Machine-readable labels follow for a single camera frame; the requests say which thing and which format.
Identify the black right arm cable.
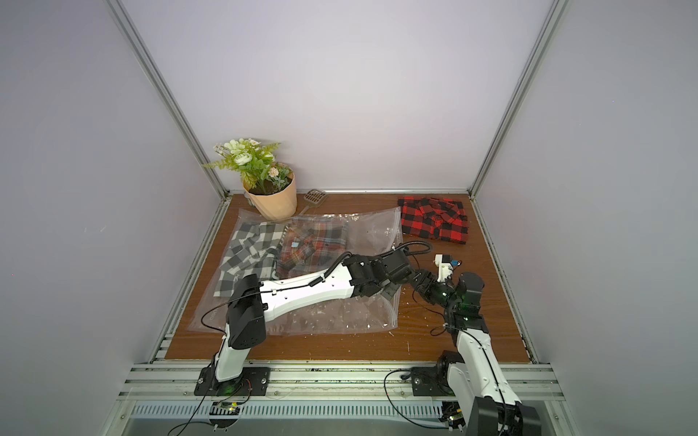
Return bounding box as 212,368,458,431
381,369,454,431

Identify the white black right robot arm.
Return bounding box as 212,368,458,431
410,269,543,435

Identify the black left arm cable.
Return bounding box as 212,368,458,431
167,375,254,436

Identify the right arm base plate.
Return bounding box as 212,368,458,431
410,366,453,397

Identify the aluminium front rail frame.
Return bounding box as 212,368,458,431
97,359,579,436

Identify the artificial green white plant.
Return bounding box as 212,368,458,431
204,138,293,195

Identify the small brown slotted scoop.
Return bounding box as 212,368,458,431
299,189,328,215

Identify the terracotta flower pot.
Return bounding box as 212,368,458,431
243,173,297,221

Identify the grey white checked shirt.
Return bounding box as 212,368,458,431
214,222,285,298

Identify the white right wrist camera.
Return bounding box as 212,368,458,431
434,254,461,283

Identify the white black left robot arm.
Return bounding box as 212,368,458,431
212,249,414,383

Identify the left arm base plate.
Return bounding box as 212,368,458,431
194,366,271,397

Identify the red black plaid shirt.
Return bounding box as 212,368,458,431
397,196,469,245

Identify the clear plastic vacuum bag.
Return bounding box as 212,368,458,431
187,208,403,336

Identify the multicolour tartan shirt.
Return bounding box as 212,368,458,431
276,219,348,279

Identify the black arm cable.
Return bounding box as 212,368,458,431
381,369,454,431
167,375,254,436

